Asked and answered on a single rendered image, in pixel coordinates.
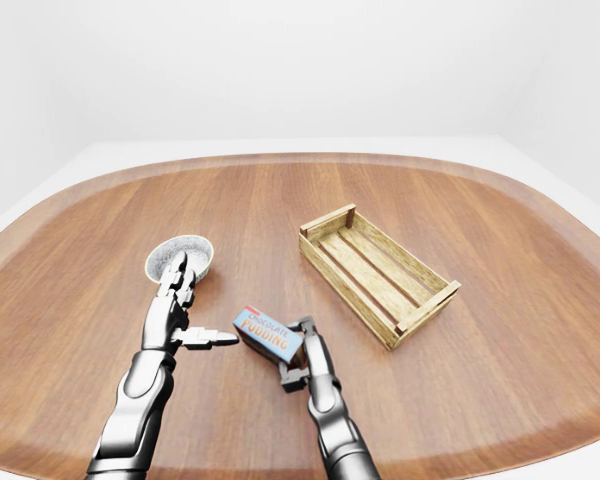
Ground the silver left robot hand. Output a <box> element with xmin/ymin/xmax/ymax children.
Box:
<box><xmin>140</xmin><ymin>249</ymin><xmax>240</xmax><ymax>355</ymax></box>

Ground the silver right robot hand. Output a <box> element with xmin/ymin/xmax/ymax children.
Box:
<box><xmin>277</xmin><ymin>315</ymin><xmax>343</xmax><ymax>395</ymax></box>

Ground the chocolate pudding box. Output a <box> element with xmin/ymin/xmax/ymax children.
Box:
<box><xmin>232</xmin><ymin>305</ymin><xmax>306</xmax><ymax>370</ymax></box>

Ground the wooden slat tray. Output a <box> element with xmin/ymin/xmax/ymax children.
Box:
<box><xmin>298</xmin><ymin>202</ymin><xmax>462</xmax><ymax>352</ymax></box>

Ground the patterned grey bowl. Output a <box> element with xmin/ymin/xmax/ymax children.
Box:
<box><xmin>144</xmin><ymin>234</ymin><xmax>215</xmax><ymax>284</ymax></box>

